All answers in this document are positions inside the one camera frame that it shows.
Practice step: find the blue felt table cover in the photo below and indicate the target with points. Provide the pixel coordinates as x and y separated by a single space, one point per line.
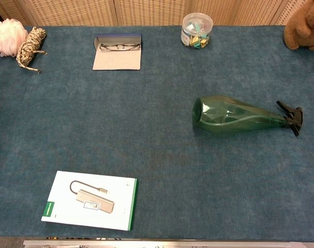
157 144

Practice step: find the aluminium profile rail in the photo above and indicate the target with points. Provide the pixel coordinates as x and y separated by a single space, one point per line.
157 244

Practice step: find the white USB hub box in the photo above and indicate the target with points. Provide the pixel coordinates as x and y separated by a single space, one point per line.
95 201

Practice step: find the brown plush toy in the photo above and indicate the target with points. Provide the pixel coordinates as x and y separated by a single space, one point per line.
304 28

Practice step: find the pink bath loofah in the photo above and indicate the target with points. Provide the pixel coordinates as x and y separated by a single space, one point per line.
4 36

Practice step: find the clear jar of binder clips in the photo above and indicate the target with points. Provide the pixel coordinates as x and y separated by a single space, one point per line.
197 31

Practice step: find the thin-framed eyeglasses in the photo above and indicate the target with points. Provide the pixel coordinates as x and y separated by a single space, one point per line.
120 46

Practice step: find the open blue glasses case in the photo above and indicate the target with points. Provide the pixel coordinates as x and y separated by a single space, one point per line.
115 60

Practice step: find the beige woven folding screen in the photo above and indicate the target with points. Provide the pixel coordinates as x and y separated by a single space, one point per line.
82 13

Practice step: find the green spray bottle black trigger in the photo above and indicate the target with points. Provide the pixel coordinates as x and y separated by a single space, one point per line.
224 116

